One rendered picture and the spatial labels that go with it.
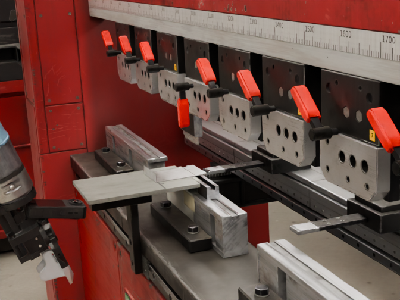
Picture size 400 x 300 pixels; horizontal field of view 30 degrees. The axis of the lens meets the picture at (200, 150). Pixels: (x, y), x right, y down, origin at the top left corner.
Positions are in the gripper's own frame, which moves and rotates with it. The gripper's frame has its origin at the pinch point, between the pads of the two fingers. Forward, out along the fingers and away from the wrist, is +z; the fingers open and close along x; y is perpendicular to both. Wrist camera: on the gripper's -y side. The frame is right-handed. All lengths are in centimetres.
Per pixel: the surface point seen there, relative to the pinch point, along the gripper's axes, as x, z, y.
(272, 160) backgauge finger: -20, 8, -55
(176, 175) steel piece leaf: -26.5, 2.1, -32.9
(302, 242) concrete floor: -199, 139, -116
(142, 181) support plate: -26.1, -0.7, -24.6
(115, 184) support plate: -27.0, -2.8, -18.7
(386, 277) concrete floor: -141, 144, -129
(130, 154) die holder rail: -78, 9, -33
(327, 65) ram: 45, -30, -45
